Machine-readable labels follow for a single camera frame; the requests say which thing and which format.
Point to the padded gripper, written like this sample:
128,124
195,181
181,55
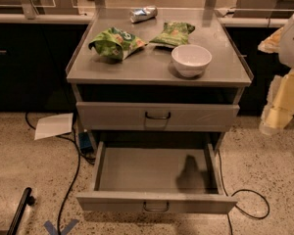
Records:
293,44

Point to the grey drawer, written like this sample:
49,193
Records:
155,180
156,116

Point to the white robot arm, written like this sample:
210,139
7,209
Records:
282,43

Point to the grey metal drawer cabinet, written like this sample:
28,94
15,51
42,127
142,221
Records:
148,76

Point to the white ceramic bowl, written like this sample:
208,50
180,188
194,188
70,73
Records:
190,60

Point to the green chip bag right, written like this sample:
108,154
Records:
174,34

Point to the green chip bag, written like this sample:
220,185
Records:
115,43
174,34

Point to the crushed silver soda can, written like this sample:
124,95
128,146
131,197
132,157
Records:
138,15

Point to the green chip bag left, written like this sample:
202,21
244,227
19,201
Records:
115,43

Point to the blue power adapter box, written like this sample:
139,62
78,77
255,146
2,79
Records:
84,143

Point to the white paper sheet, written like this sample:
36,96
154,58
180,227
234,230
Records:
54,126

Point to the dark counter cabinet background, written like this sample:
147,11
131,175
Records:
33,61

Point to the black bar object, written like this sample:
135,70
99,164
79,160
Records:
26,200

